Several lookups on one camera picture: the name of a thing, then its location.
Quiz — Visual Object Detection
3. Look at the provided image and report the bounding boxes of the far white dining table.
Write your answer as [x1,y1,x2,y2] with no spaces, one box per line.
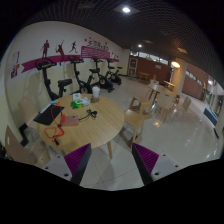
[148,84,174,100]

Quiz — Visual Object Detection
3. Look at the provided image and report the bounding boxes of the green wet wipes pack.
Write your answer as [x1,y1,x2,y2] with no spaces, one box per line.
[71,97,90,109]

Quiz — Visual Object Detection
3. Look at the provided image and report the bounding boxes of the white paper cup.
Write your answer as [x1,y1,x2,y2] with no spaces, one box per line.
[92,86,100,102]

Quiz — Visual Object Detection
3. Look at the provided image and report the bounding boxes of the blue bench seat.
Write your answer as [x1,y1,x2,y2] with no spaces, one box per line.
[204,107,220,138]

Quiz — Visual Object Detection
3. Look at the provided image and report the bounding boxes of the white tissue box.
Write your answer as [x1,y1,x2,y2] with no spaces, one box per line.
[72,93,81,101]

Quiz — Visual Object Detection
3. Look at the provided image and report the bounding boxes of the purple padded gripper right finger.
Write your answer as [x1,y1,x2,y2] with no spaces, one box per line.
[131,142,183,186]

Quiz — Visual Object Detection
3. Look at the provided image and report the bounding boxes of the black exercise bike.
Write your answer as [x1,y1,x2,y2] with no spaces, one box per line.
[89,56,114,93]
[67,55,101,95]
[35,58,72,100]
[105,58,123,86]

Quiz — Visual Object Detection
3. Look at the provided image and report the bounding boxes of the glowing round wall lamp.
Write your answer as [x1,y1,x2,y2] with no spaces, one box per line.
[171,61,180,68]

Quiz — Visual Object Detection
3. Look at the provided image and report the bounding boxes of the wooden chair near left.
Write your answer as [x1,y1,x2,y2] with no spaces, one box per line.
[5,126,50,168]

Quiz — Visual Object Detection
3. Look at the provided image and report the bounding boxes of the round wooden table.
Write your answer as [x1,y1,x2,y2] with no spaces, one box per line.
[37,96,124,157]

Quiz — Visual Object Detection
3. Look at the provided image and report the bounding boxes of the black exercise bike far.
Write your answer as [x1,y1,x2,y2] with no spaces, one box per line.
[105,58,123,86]

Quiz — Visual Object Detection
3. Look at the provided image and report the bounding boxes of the wooden chair right of table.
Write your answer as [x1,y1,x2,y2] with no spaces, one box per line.
[124,97,152,143]

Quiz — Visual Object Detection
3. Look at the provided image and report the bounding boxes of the black exercise bike left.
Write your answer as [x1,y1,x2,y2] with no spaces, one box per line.
[35,58,72,100]

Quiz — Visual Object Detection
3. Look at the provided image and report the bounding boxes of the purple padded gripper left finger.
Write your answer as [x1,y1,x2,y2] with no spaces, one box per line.
[43,143,93,186]

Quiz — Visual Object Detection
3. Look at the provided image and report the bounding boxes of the orange charging cable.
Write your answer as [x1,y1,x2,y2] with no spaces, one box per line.
[43,105,67,146]

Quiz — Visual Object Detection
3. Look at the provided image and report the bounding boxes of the black laptop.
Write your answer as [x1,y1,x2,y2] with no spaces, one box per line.
[34,104,63,126]

